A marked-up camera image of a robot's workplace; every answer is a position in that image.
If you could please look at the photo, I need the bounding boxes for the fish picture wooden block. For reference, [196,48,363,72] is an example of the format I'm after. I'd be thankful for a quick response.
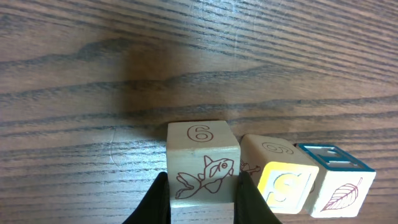
[166,121,241,208]

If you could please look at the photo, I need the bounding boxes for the yellow S block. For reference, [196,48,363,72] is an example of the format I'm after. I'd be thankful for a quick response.
[240,134,319,214]

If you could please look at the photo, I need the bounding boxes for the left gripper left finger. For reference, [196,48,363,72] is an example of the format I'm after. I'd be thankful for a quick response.
[123,172,171,224]

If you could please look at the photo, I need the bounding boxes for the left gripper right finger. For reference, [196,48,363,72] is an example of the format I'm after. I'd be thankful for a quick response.
[233,171,282,224]

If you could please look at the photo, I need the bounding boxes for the leaf picture wooden block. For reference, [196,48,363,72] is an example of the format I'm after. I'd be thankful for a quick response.
[296,143,376,218]

